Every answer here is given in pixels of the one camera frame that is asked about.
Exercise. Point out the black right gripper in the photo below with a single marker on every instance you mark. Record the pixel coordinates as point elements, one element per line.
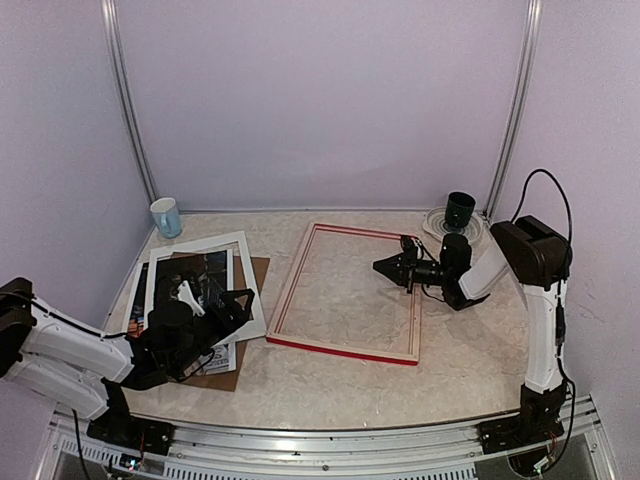
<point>395,265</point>

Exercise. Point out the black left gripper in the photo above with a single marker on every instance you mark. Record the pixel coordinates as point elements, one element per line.
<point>239,318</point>

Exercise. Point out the red wooden picture frame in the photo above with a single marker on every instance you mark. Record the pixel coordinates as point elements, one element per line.
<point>334,302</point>

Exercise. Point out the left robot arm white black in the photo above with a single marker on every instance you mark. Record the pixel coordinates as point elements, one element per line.
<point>75,364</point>

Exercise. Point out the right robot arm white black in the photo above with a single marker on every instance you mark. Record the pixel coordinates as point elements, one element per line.
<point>538,259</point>

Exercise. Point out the cat photo print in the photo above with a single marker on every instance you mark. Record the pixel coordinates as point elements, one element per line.
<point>201,270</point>

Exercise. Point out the white mat board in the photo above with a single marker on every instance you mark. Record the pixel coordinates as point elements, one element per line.
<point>245,250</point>

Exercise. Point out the white patterned plate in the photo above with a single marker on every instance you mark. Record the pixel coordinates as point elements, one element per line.
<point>434,224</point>

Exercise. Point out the dark green cup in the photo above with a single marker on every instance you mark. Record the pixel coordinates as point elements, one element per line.
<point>459,209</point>

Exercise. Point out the light blue mug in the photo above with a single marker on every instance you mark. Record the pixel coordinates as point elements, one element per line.
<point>166,217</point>

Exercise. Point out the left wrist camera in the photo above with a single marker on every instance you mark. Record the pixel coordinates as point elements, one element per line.
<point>184,294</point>

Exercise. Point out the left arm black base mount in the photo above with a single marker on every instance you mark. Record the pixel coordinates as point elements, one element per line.
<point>140,434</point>

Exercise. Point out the aluminium front rail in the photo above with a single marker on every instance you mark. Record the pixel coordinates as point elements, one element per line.
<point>450,450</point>

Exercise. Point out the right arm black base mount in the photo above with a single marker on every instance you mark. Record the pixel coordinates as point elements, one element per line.
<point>513,432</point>

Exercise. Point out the right aluminium corner post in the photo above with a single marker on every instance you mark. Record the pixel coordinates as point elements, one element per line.
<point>517,107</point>

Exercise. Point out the aluminium corner post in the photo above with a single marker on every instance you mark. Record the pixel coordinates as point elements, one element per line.
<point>517,107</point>
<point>118,62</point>

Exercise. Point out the left aluminium corner post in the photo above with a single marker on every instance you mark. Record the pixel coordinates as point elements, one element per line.
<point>118,62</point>

